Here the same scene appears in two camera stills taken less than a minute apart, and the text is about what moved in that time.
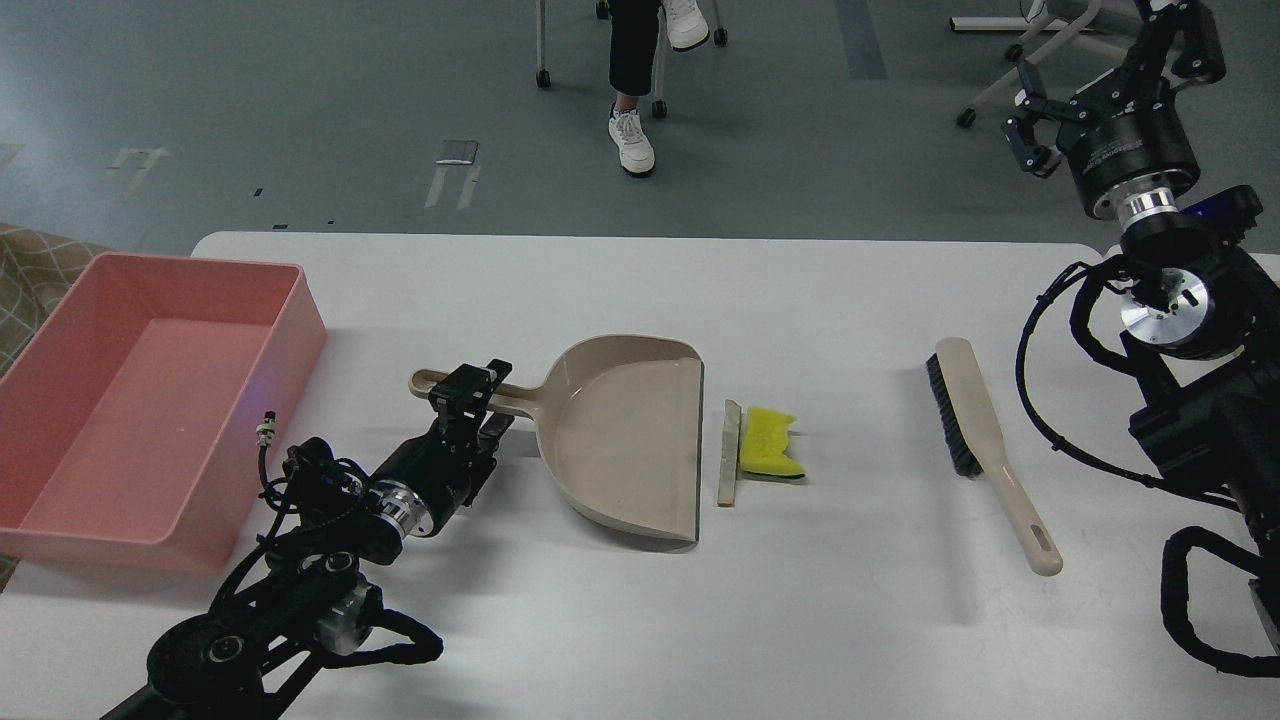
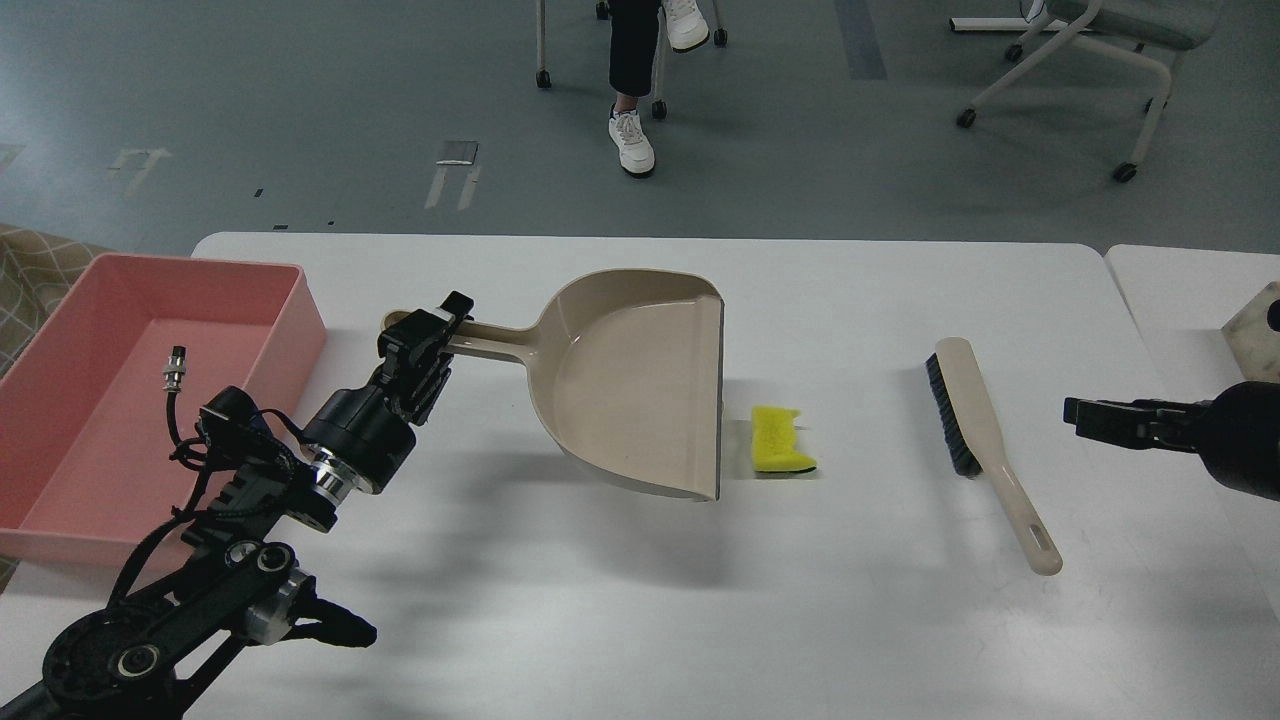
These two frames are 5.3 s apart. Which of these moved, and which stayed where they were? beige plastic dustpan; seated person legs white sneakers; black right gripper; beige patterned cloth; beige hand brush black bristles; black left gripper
Moved: black right gripper; black left gripper; beige plastic dustpan
Stayed: seated person legs white sneakers; beige patterned cloth; beige hand brush black bristles
